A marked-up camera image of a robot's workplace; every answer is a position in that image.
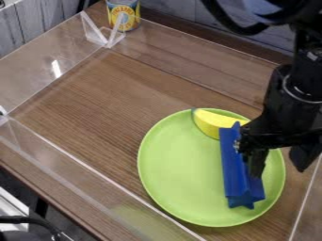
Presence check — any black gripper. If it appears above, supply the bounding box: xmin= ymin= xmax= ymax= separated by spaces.
xmin=239 ymin=65 xmax=322 ymax=178

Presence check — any blue star-shaped block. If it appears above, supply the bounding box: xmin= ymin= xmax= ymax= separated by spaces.
xmin=219 ymin=121 xmax=266 ymax=209

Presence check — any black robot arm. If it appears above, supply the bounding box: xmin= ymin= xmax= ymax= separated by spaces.
xmin=202 ymin=0 xmax=322 ymax=177

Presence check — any green plate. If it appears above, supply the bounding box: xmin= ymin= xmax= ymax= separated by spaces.
xmin=138 ymin=109 xmax=288 ymax=228

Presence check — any yellow banana-shaped sponge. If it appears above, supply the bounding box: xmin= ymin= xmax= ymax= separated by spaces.
xmin=191 ymin=108 xmax=249 ymax=140

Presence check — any clear acrylic enclosure wall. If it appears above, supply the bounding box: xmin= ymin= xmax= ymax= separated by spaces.
xmin=0 ymin=11 xmax=322 ymax=241

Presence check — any black cable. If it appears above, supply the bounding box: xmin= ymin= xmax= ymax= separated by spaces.
xmin=0 ymin=214 xmax=64 ymax=241

